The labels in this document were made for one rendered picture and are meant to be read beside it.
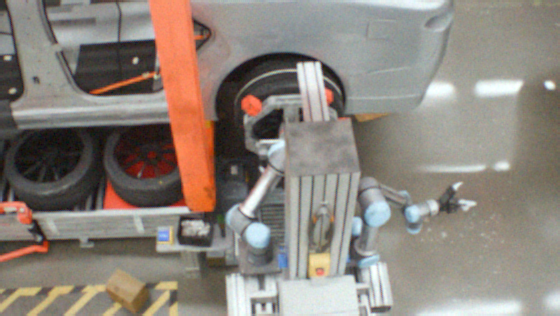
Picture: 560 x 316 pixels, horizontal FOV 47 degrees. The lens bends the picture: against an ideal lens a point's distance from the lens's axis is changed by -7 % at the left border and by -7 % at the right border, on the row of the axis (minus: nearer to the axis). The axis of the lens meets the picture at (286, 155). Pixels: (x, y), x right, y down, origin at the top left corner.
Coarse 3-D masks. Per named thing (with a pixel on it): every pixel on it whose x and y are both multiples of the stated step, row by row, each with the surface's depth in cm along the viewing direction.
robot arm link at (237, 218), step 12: (276, 144) 339; (276, 156) 337; (276, 168) 338; (264, 180) 342; (276, 180) 342; (252, 192) 346; (264, 192) 343; (240, 204) 350; (252, 204) 345; (228, 216) 350; (240, 216) 346; (252, 216) 346; (240, 228) 346
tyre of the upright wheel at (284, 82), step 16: (272, 64) 397; (288, 64) 395; (320, 64) 403; (240, 80) 409; (256, 80) 395; (272, 80) 389; (288, 80) 387; (336, 80) 412; (240, 96) 402; (256, 96) 390; (336, 96) 399; (240, 112) 400; (336, 112) 405; (240, 128) 412
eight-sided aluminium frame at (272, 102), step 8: (272, 96) 387; (280, 96) 387; (288, 96) 387; (296, 96) 387; (264, 104) 390; (272, 104) 384; (280, 104) 385; (288, 104) 385; (296, 104) 385; (264, 112) 389; (328, 112) 394; (248, 120) 394; (256, 120) 394; (248, 128) 400; (248, 136) 405; (248, 144) 411; (256, 152) 418
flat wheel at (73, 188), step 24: (24, 144) 447; (48, 144) 447; (72, 144) 467; (24, 168) 453; (48, 168) 439; (72, 168) 435; (96, 168) 446; (24, 192) 422; (48, 192) 421; (72, 192) 430
